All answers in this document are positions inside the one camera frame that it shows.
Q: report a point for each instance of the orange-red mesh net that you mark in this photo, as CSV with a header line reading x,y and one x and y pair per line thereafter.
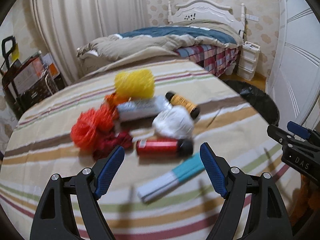
x,y
87,127

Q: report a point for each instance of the yellow foam net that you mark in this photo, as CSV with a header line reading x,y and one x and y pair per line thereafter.
x,y
135,83

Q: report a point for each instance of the plaid bed sheet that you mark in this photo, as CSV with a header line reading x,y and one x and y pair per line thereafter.
x,y
207,55

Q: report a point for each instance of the person's right forearm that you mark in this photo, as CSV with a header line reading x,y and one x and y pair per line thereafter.
x,y
308,192

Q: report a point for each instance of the brown bottle with yellow label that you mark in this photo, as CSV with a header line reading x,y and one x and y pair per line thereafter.
x,y
181,101

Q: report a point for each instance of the white wall socket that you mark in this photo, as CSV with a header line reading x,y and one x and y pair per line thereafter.
x,y
252,18

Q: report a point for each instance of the pale paper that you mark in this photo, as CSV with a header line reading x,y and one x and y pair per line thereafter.
x,y
173,122

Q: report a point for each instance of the striped tablecloth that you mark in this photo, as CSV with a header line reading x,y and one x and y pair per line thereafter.
x,y
62,100

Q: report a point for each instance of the yellow tag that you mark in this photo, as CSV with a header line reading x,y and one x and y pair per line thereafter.
x,y
15,52

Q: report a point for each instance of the white and orange cardboard box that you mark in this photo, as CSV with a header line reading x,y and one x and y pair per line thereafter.
x,y
27,73

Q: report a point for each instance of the brown patterned box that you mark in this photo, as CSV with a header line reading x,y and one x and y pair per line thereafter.
x,y
42,90

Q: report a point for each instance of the white wardrobe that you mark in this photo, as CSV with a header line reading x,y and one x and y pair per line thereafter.
x,y
295,55

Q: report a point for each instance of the white tube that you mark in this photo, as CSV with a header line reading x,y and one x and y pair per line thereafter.
x,y
140,108

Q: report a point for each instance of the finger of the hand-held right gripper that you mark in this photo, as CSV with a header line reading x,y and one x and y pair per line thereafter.
x,y
297,129
278,133

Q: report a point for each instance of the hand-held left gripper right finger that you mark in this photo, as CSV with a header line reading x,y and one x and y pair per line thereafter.
x,y
212,170

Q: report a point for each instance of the bed with quilt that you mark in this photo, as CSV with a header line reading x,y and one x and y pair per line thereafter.
x,y
150,40

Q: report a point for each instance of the red can with black cap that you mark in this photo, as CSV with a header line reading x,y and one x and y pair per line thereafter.
x,y
157,147

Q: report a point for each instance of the white plastic drawer unit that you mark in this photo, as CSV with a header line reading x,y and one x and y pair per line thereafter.
x,y
247,60

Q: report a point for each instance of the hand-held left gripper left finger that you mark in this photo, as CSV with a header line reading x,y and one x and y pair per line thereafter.
x,y
110,171

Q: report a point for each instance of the black hand trolley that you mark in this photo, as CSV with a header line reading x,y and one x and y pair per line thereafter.
x,y
6,55

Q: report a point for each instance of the dark red plastic bag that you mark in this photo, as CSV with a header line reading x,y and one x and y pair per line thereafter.
x,y
112,142

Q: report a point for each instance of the small white orange box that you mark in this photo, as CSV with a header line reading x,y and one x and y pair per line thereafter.
x,y
51,65

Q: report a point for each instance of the cream curtain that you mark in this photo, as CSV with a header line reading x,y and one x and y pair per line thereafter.
x,y
82,17

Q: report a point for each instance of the orange foil wrapper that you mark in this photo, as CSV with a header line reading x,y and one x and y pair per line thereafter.
x,y
113,100

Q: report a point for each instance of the white and teal box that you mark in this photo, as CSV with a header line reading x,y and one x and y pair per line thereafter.
x,y
160,185

